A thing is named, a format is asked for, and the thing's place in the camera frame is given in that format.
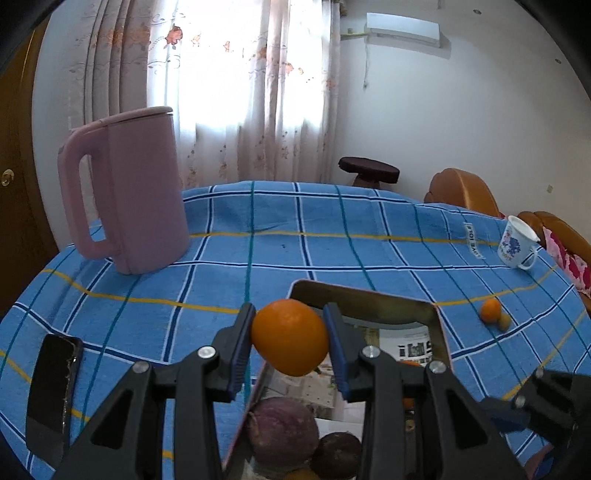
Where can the brass door knob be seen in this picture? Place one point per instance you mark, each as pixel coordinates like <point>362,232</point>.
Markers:
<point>7,177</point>

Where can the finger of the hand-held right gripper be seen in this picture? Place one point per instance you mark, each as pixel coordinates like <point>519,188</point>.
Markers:
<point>508,411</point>

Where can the pink metal tin box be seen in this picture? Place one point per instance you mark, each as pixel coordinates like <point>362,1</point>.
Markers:
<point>369,304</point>

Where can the blue checked tablecloth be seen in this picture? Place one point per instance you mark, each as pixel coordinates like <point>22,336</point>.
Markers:
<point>300,240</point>

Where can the black smartphone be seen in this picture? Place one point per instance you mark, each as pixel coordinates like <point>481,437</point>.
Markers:
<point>53,392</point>

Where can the brown wooden sofa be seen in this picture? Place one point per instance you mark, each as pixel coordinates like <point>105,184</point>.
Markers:
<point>551,226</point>

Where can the brown wooden door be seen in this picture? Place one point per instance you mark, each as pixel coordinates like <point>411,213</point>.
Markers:
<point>18,138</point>

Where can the white wall air conditioner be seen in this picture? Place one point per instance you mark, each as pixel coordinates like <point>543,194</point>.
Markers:
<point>401,27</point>

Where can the dark brown round fruit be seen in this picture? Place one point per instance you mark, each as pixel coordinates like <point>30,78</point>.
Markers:
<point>336,454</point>

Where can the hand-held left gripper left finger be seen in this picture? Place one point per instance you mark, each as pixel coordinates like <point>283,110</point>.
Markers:
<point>238,360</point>

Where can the small orange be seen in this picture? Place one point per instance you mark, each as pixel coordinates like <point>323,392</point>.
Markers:
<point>489,310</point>

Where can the brown wooden chair back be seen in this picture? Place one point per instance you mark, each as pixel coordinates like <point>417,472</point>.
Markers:
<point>461,191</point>

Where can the pink and red cushion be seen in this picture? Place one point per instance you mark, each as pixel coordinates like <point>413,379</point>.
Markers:
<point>570,263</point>

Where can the large orange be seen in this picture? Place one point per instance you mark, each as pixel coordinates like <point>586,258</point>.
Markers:
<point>291,337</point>

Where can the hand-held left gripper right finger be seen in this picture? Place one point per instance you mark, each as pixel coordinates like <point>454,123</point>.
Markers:
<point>337,360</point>

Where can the floral sheer curtain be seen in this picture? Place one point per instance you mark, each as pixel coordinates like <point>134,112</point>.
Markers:
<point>221,83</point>

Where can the purple onion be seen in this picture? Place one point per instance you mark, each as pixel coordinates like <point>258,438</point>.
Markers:
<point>281,429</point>

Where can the pink electric kettle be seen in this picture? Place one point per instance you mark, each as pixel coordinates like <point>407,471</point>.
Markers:
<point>138,184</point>

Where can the white mug with blue print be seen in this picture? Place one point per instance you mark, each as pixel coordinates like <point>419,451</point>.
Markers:
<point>515,242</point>

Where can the medium orange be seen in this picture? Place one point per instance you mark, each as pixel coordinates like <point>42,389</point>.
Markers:
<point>408,402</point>

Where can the dark round wooden stool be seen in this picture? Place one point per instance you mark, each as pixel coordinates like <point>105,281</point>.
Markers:
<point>369,167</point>

